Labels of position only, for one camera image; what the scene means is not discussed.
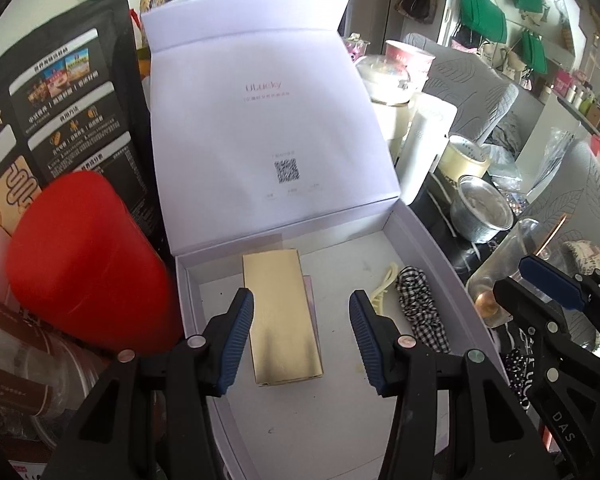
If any white ribbed tube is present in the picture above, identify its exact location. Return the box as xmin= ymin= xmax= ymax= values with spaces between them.
xmin=397 ymin=94 xmax=459 ymax=207

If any white electric cooker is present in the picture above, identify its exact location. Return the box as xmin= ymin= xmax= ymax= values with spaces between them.
xmin=354 ymin=52 xmax=417 ymax=142

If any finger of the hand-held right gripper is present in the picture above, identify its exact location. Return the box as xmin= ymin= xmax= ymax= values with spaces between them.
xmin=492 ymin=276 xmax=587 ymax=397
xmin=519 ymin=255 xmax=600 ymax=322

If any clear jar brown label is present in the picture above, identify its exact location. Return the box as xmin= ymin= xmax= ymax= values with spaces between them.
xmin=0 ymin=285 xmax=112 ymax=463

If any grey chair with leaf cover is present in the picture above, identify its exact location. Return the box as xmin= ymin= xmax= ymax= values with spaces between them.
xmin=521 ymin=139 xmax=600 ymax=283
xmin=403 ymin=32 xmax=521 ymax=154

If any gold rectangular box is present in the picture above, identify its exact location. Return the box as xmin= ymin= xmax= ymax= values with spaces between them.
xmin=242 ymin=248 xmax=325 ymax=389

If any foil baking cup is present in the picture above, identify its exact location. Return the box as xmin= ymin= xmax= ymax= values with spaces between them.
xmin=452 ymin=174 xmax=516 ymax=244

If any black white checkered scrunchie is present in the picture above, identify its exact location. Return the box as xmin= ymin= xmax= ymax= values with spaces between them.
xmin=396 ymin=265 xmax=452 ymax=354

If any cream hair claw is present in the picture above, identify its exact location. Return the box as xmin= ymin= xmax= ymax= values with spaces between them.
xmin=369 ymin=261 xmax=399 ymax=313

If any glass mug with cartoon print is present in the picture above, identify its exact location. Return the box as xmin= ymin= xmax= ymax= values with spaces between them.
xmin=466 ymin=217 xmax=557 ymax=329

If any red cylindrical canister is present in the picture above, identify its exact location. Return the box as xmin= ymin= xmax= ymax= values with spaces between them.
xmin=4 ymin=170 xmax=182 ymax=357

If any pink paper cup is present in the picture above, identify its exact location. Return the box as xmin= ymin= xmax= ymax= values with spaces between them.
xmin=383 ymin=39 xmax=437 ymax=92

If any white gift box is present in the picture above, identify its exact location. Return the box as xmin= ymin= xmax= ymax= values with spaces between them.
xmin=140 ymin=0 xmax=508 ymax=480

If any beige tape roll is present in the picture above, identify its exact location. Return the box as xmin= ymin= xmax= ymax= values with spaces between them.
xmin=437 ymin=134 xmax=492 ymax=181

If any floral padded jacket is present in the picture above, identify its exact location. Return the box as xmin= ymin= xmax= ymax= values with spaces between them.
xmin=561 ymin=239 xmax=600 ymax=282

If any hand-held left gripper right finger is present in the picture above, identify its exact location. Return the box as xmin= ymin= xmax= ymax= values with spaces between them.
xmin=348 ymin=289 xmax=549 ymax=480

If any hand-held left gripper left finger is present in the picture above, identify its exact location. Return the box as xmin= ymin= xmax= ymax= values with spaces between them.
xmin=45 ymin=286 xmax=256 ymax=480

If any metal stirrer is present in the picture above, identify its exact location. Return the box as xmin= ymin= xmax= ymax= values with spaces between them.
xmin=534 ymin=219 xmax=564 ymax=262

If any clear plastic bag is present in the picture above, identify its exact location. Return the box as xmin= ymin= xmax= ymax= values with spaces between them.
xmin=531 ymin=129 xmax=577 ymax=192

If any black printed snack bag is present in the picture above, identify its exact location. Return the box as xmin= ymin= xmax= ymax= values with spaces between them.
xmin=0 ymin=0 xmax=162 ymax=243

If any row of bottles and jars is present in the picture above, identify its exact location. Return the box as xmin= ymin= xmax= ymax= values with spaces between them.
xmin=554 ymin=67 xmax=600 ymax=157

